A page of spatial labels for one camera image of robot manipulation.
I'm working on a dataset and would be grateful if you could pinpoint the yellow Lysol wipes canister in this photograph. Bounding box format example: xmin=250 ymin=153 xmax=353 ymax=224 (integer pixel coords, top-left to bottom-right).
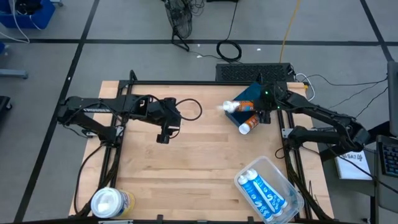
xmin=90 ymin=187 xmax=136 ymax=219

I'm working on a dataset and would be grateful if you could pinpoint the black aluminium table frame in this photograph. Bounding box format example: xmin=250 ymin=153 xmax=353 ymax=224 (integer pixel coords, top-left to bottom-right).
xmin=72 ymin=69 xmax=327 ymax=224

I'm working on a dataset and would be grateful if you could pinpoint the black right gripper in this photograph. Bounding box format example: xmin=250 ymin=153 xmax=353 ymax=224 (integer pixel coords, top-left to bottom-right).
xmin=259 ymin=83 xmax=282 ymax=124

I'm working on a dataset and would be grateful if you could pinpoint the grey monitor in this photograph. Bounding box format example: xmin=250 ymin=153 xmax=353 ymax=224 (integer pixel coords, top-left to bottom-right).
xmin=386 ymin=60 xmax=398 ymax=137

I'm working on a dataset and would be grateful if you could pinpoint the yellow hanging cable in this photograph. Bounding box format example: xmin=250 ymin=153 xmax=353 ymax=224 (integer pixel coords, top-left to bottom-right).
xmin=279 ymin=0 xmax=302 ymax=63

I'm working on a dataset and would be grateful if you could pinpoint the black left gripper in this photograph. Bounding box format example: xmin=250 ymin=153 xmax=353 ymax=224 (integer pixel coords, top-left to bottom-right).
xmin=156 ymin=97 xmax=183 ymax=144

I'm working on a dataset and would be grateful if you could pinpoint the white paper notebook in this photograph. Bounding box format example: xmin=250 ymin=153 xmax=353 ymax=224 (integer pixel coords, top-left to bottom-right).
xmin=335 ymin=150 xmax=373 ymax=181

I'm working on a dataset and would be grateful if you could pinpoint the black chair base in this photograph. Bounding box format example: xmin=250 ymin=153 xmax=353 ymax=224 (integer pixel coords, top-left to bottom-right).
xmin=0 ymin=95 xmax=13 ymax=111

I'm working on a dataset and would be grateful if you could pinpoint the blue white silicone tube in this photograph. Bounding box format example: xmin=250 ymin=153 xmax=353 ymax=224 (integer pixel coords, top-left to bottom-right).
xmin=246 ymin=168 xmax=289 ymax=210
xmin=237 ymin=174 xmax=284 ymax=223

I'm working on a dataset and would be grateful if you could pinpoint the grey side desk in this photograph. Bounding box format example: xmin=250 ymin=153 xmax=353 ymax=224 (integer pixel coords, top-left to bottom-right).
xmin=369 ymin=134 xmax=398 ymax=215

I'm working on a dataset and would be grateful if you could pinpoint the blue floor crate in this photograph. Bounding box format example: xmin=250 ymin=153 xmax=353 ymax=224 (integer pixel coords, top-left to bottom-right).
xmin=0 ymin=0 xmax=57 ymax=30

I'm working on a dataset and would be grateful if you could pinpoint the grey floor bar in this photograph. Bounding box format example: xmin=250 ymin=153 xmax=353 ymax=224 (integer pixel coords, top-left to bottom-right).
xmin=0 ymin=68 xmax=29 ymax=80

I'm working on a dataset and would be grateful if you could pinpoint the orange white sealant tube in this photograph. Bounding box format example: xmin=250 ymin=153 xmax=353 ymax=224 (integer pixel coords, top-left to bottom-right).
xmin=238 ymin=113 xmax=261 ymax=136
xmin=216 ymin=99 xmax=261 ymax=114

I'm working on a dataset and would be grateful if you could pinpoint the clear plastic bin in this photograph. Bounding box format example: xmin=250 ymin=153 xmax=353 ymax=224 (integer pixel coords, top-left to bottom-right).
xmin=233 ymin=156 xmax=305 ymax=224

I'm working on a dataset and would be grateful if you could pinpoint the black coiled cable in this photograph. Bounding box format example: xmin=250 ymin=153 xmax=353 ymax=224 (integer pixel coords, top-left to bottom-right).
xmin=216 ymin=40 xmax=243 ymax=63

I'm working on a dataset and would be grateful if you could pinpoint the blue plastic bin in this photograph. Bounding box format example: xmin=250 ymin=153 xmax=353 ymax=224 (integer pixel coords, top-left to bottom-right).
xmin=224 ymin=82 xmax=275 ymax=128

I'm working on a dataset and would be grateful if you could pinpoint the black floor fan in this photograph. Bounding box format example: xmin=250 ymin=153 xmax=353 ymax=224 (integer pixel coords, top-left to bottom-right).
xmin=163 ymin=0 xmax=193 ymax=52

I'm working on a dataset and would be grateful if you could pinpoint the black keyboard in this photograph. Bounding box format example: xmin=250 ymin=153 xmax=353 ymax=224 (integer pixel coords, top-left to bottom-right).
xmin=377 ymin=141 xmax=398 ymax=179
xmin=215 ymin=62 xmax=295 ymax=83

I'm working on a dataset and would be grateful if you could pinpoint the white cable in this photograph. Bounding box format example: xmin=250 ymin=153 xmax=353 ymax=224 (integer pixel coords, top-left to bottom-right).
xmin=294 ymin=72 xmax=316 ymax=102

